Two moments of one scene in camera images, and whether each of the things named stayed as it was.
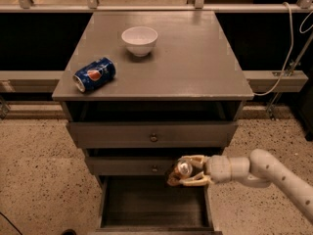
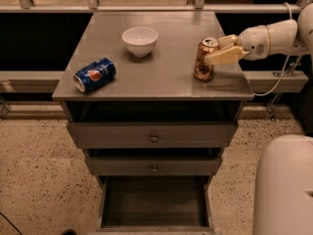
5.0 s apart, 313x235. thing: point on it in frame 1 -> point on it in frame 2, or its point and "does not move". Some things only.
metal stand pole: (290, 71) does not move
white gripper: (219, 168) -> (254, 43)
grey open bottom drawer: (149, 205) does not move
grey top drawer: (152, 134) does not move
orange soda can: (182, 169) -> (202, 71)
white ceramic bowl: (140, 40) does not move
